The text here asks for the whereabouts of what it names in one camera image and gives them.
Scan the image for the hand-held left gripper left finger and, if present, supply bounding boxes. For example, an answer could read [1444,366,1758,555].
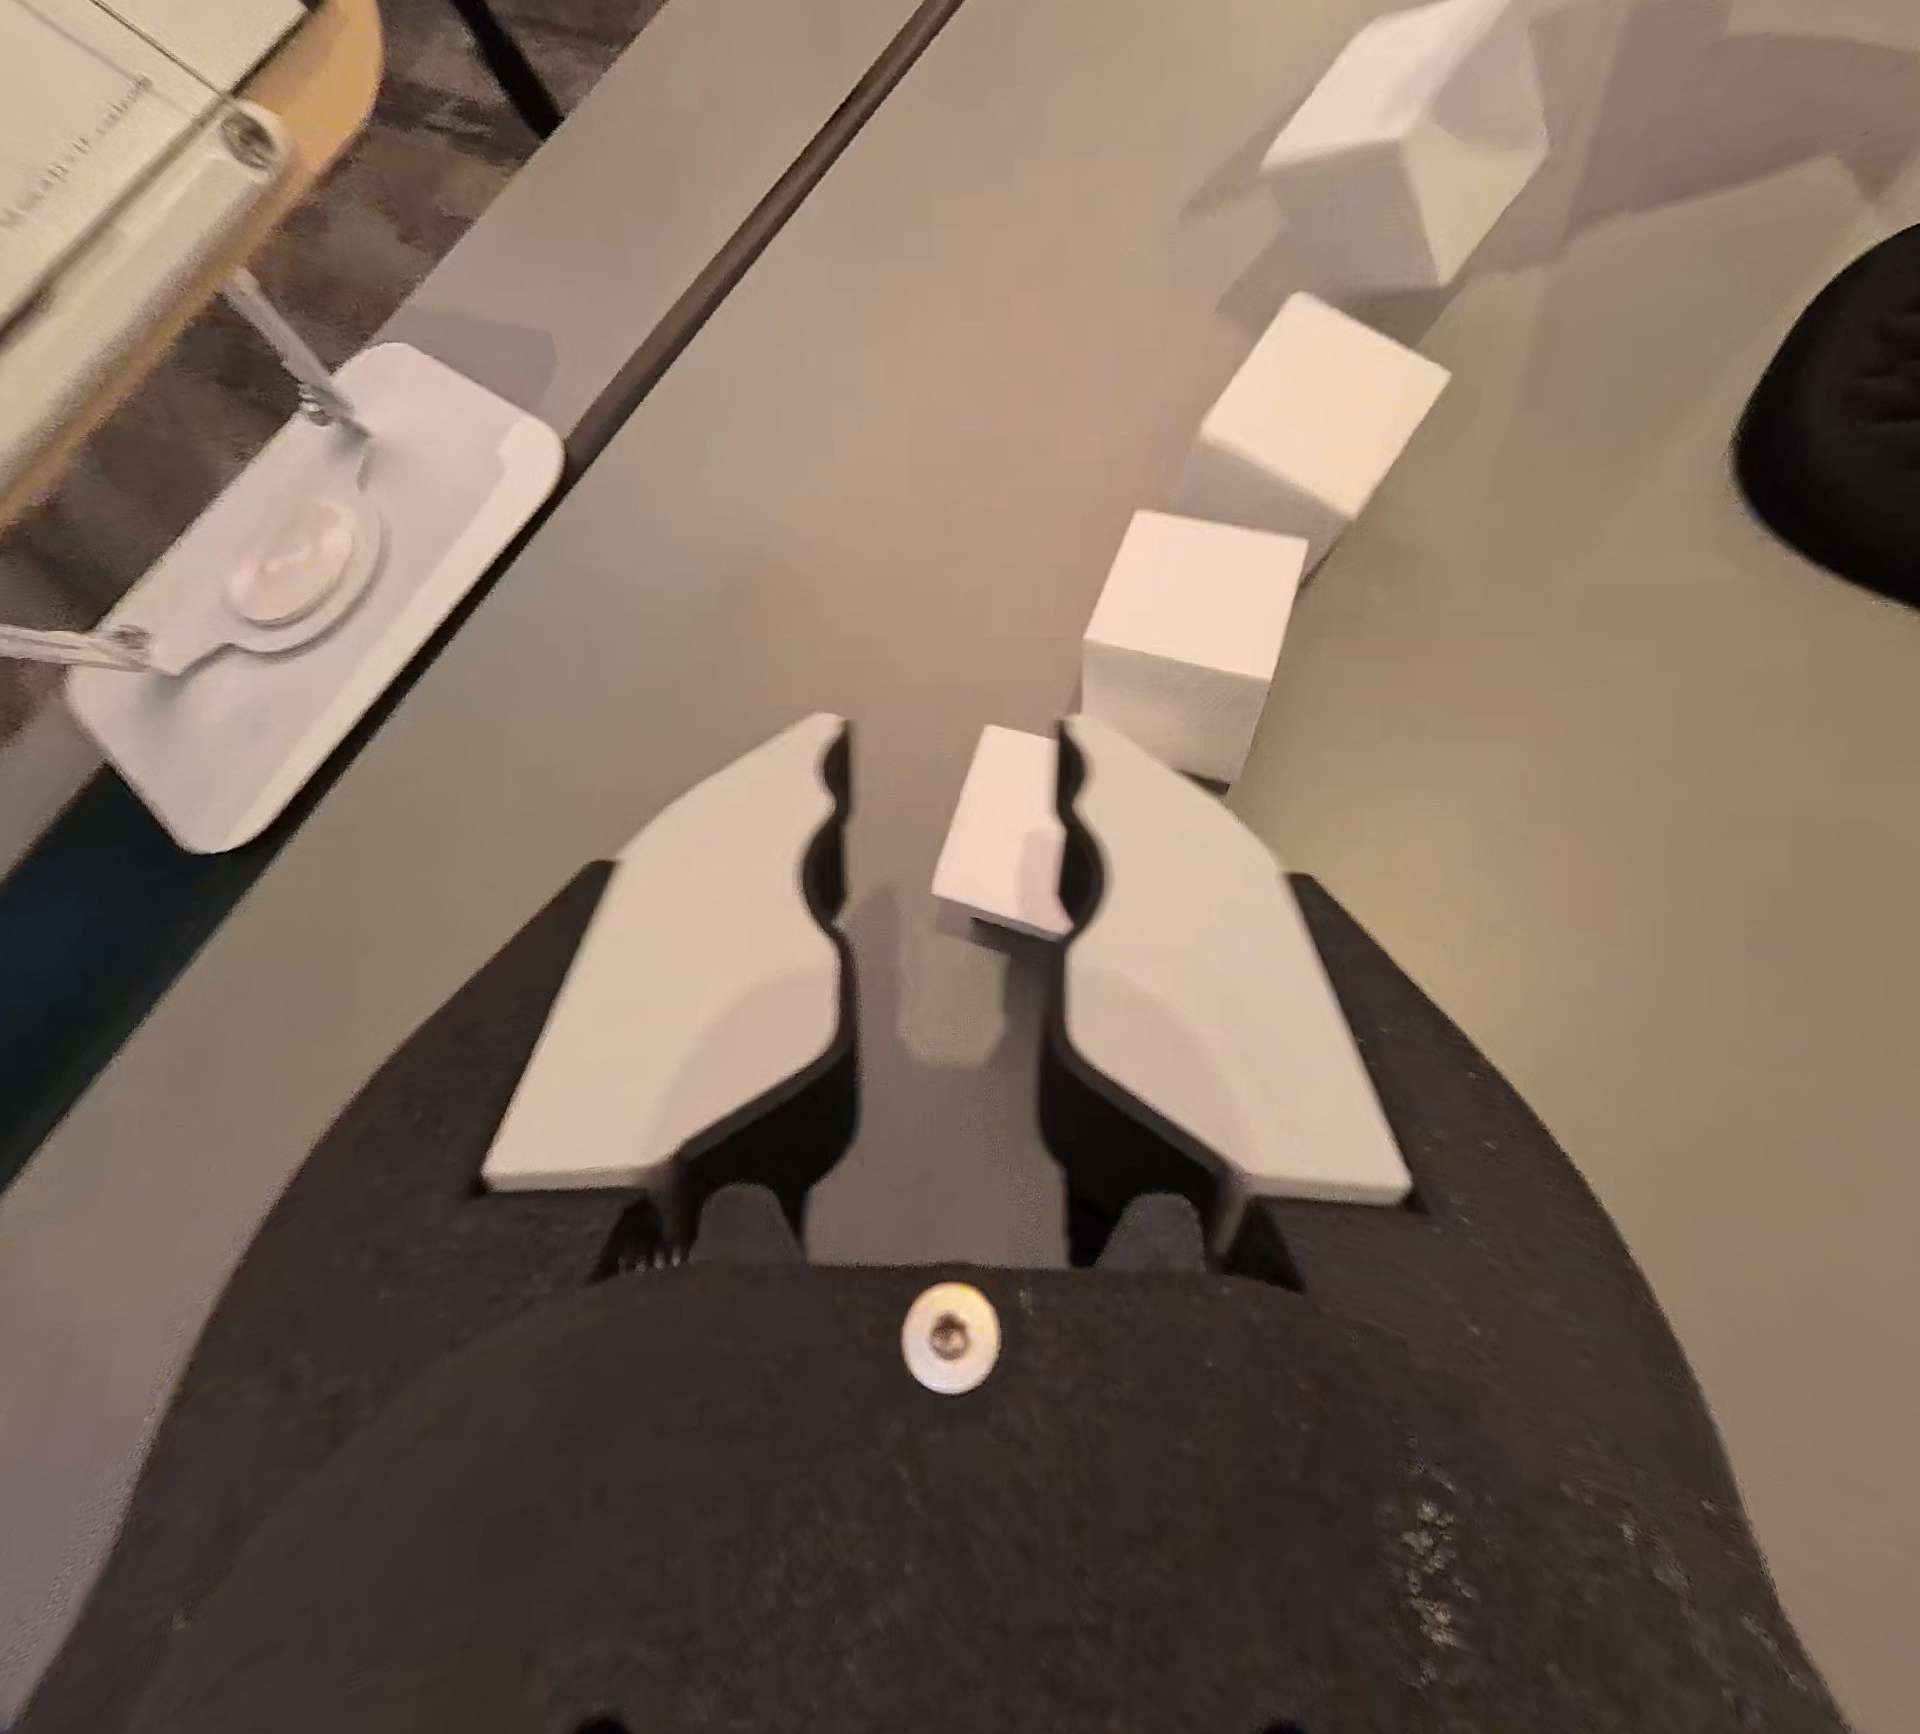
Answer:
[480,710,864,1255]

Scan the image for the black padded wrist rest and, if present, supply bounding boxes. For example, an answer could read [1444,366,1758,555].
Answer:
[1731,225,1920,600]

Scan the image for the printed instruction sheet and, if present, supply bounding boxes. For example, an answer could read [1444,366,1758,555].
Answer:
[0,0,331,326]

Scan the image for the white hard foam cube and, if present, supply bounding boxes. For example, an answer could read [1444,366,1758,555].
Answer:
[1182,293,1453,576]
[929,724,1085,939]
[1080,510,1311,785]
[1255,0,1549,299]

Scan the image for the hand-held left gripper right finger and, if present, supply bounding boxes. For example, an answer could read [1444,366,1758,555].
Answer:
[1044,714,1415,1263]

